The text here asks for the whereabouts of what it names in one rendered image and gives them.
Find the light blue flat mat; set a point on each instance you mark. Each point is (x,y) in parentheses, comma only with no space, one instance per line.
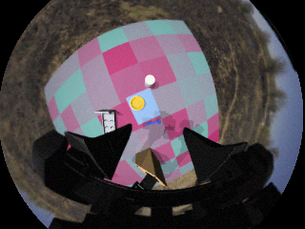
(150,109)

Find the white cylinder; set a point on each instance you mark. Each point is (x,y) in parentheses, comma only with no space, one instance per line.
(149,80)

